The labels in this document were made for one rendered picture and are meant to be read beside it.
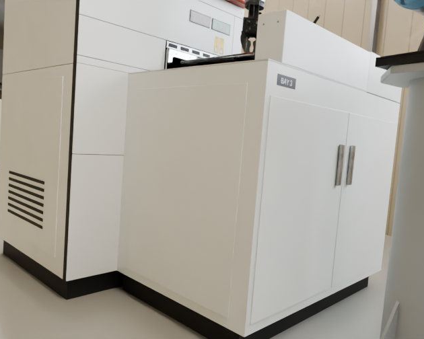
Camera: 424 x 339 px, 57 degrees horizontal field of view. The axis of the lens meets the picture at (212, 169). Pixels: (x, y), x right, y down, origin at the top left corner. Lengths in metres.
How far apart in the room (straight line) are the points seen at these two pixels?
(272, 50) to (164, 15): 0.63
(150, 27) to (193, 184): 0.67
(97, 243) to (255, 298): 0.64
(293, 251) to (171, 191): 0.42
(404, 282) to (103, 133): 1.04
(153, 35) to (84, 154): 0.52
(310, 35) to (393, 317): 0.80
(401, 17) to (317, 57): 2.09
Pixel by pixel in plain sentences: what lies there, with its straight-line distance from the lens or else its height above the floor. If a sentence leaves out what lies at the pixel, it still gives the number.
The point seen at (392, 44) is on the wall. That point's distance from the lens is 3.29.
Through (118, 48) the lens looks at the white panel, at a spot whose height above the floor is 0.90.
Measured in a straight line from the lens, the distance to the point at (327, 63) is 1.31.
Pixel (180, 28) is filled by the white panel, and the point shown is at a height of 1.03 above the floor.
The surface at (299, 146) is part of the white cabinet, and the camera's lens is 1.17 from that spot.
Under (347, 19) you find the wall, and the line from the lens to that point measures 3.60.
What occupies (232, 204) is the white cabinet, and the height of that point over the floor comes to 0.43.
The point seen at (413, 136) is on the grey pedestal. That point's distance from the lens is 1.13.
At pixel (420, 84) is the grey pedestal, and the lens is 1.14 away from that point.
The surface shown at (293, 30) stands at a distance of 1.15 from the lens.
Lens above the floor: 0.61
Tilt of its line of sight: 5 degrees down
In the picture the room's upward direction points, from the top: 4 degrees clockwise
